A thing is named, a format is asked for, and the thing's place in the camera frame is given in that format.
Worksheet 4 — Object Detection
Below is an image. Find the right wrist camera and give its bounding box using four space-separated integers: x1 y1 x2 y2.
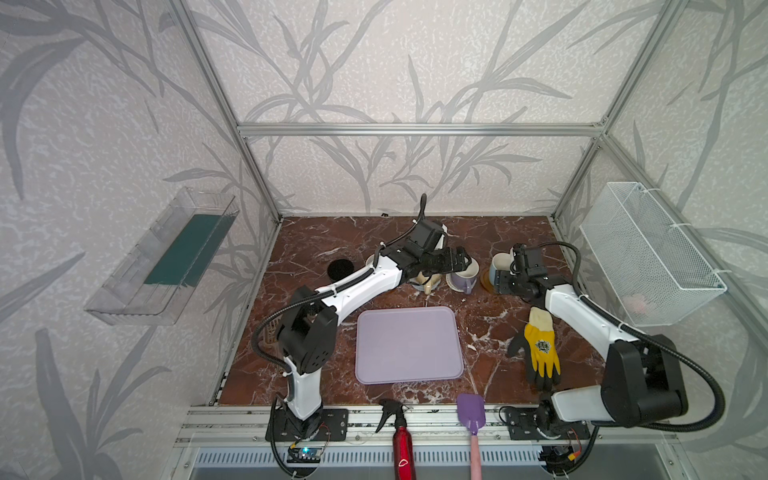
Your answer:
511 243 547 278

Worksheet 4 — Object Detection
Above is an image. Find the yellow black work glove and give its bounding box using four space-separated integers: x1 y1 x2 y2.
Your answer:
506 307 562 392

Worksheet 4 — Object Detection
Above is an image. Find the clear wall shelf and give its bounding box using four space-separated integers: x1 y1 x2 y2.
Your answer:
84 187 240 326

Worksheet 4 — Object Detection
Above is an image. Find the white blue mug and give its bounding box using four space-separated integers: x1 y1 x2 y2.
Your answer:
488 252 513 290

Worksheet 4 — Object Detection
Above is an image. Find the white wire basket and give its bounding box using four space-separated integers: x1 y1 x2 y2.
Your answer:
580 182 727 327

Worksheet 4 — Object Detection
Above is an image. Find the pink item in basket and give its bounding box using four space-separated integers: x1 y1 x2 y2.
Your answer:
621 294 651 316

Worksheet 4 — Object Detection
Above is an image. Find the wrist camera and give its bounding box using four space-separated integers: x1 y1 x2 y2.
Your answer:
406 219 446 256
511 243 547 278

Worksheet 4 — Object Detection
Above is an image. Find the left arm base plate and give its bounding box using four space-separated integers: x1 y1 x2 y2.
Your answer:
265 408 349 442

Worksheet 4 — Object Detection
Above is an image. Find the lilac plastic tray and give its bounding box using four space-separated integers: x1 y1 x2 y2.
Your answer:
355 306 464 385

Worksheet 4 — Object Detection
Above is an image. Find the purple pink-handled scoop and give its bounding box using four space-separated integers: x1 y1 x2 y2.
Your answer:
457 393 486 480

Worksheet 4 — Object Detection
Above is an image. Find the right brown wooden coaster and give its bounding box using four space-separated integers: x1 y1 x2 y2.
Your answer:
480 271 495 294

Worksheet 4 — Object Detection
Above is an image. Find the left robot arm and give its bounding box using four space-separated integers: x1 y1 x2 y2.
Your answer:
250 194 470 441

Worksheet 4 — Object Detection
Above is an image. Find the green-lit circuit board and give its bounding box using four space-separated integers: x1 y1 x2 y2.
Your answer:
286 444 325 465

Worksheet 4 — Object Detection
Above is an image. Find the black cup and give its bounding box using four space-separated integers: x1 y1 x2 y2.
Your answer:
327 258 355 282

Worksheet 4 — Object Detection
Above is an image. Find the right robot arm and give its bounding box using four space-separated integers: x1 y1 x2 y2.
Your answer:
490 243 726 435

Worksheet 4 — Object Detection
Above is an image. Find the white grey-handled mug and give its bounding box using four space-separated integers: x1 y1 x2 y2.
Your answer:
445 259 480 295

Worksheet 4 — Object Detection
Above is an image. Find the beige ceramic mug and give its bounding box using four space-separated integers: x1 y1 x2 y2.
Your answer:
408 272 443 296

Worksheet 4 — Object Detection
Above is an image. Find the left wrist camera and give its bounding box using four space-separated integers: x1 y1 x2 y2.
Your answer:
406 219 446 256

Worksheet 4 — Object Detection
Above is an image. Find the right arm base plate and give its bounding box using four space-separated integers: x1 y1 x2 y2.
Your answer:
499 405 591 441

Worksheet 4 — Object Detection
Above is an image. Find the red spray bottle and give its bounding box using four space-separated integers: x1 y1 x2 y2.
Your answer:
375 399 417 480

